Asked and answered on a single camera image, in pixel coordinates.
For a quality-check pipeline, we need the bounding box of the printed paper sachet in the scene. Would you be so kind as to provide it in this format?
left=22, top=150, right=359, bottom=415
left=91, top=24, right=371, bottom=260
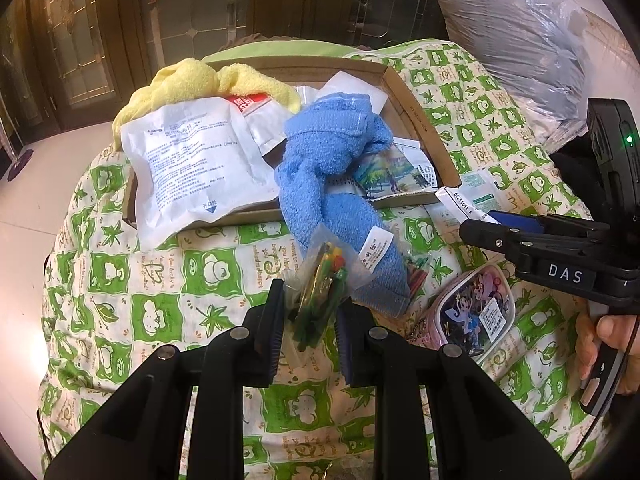
left=350, top=137, right=441, bottom=208

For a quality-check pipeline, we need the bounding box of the person's right hand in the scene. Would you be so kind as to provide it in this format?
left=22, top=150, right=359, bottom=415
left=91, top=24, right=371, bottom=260
left=575, top=310, right=640, bottom=396

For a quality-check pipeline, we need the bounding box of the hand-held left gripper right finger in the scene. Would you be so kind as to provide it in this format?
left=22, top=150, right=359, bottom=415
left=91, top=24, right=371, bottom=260
left=335, top=304, right=572, bottom=480

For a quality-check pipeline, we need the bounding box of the wooden glass door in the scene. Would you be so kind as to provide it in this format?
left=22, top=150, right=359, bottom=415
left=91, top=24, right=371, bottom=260
left=25, top=0, right=441, bottom=111

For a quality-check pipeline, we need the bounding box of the blue towel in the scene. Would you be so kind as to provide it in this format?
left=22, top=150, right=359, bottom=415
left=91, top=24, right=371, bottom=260
left=272, top=91, right=416, bottom=318

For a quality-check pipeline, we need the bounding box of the brown cushion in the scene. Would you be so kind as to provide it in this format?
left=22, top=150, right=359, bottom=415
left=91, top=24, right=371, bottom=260
left=235, top=32, right=301, bottom=48

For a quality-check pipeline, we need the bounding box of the cardboard tray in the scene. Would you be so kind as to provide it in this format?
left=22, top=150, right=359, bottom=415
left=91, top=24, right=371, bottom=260
left=122, top=57, right=463, bottom=228

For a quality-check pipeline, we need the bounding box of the white blue-printed medical packet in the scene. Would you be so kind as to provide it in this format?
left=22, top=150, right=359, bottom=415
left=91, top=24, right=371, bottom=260
left=120, top=95, right=281, bottom=251

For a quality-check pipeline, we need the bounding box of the black cable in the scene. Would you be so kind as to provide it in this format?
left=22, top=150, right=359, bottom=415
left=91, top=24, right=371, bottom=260
left=565, top=400, right=608, bottom=466

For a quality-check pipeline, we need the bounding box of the clear packet of colourful bits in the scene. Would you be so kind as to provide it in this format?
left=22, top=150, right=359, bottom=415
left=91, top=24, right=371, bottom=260
left=395, top=245, right=433, bottom=306
left=282, top=222, right=361, bottom=361

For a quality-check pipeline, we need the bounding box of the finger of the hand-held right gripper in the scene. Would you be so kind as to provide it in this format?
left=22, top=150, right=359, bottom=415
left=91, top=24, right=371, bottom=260
left=487, top=210, right=611, bottom=242
left=459, top=217, right=556, bottom=266

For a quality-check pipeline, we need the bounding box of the green patterned blanket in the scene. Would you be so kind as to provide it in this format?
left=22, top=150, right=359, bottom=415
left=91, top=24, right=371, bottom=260
left=37, top=40, right=621, bottom=480

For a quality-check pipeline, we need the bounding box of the white gauze pouch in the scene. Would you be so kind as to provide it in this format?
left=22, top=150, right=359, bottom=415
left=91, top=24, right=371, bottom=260
left=295, top=71, right=391, bottom=116

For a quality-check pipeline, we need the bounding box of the cartoon print pouch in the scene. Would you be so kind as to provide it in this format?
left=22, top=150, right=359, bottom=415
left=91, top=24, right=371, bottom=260
left=407, top=265, right=517, bottom=365

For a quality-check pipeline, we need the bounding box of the white green-striped sachet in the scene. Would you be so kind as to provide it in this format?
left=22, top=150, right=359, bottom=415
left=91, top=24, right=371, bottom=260
left=440, top=170, right=501, bottom=226

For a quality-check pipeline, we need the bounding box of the white black-printed sachet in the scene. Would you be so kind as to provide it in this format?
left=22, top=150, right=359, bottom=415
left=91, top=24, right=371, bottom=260
left=434, top=186, right=501, bottom=223

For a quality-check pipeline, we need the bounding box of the yellow towel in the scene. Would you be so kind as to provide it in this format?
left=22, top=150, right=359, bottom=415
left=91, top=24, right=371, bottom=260
left=112, top=57, right=303, bottom=151

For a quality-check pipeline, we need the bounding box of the purple mat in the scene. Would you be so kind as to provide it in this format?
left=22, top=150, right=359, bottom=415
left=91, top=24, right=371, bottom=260
left=7, top=147, right=33, bottom=181

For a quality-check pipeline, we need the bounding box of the plastic-wrapped grey pillow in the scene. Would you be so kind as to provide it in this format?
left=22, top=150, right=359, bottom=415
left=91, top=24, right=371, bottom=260
left=432, top=0, right=601, bottom=153

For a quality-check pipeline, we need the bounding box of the white packet with red label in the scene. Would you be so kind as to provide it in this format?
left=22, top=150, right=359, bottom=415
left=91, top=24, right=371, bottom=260
left=222, top=91, right=288, bottom=156

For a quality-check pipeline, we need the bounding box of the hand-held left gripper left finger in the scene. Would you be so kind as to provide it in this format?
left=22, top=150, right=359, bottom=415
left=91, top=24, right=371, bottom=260
left=45, top=279, right=287, bottom=480

